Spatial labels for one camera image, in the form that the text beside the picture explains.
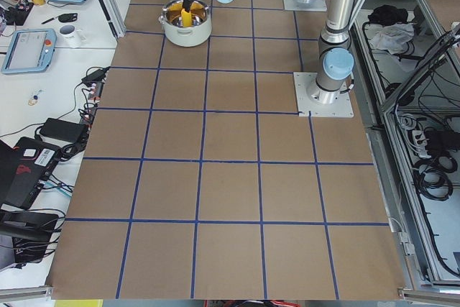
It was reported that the pale green cooking pot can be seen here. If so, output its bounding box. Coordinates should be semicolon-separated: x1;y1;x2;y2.
158;0;212;47

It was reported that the white mug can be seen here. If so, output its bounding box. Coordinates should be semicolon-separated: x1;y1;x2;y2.
59;24;87;48

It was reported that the black power strip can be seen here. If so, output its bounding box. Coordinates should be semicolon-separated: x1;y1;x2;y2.
78;81;105;126

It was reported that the blue teach pendant tablet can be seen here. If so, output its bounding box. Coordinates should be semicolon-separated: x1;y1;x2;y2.
1;29;57;75

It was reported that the black power adapter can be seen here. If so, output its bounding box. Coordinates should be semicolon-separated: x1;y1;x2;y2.
40;118;88;143

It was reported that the brown paper table cover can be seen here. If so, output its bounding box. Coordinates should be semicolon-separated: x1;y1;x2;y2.
47;0;404;301

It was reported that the black cloth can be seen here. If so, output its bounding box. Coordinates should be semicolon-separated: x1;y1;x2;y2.
368;5;408;27

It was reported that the white crumpled cloth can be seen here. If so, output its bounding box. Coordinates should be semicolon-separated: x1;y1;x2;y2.
369;24;415;54

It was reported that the black laptop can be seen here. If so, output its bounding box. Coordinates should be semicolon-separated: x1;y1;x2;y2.
1;137;61;210

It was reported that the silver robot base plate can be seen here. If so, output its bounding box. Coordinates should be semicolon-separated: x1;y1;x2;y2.
293;72;354;118

